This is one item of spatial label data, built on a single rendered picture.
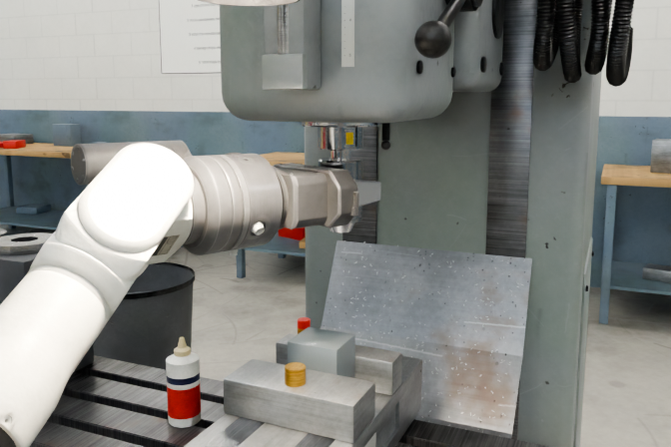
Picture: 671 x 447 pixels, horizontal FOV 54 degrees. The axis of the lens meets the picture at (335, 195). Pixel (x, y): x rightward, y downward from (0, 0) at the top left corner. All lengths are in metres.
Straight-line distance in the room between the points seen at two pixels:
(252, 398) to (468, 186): 0.50
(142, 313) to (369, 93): 2.03
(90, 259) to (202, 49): 5.43
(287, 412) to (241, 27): 0.38
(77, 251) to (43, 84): 6.62
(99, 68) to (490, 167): 5.77
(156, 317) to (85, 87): 4.40
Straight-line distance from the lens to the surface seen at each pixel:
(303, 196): 0.61
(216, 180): 0.56
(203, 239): 0.57
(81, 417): 0.93
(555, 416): 1.12
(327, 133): 0.67
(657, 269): 4.40
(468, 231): 1.05
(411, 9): 0.59
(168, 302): 2.55
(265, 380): 0.71
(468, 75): 0.75
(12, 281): 0.98
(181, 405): 0.86
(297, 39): 0.57
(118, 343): 2.58
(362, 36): 0.58
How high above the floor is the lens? 1.33
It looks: 9 degrees down
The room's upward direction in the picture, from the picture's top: straight up
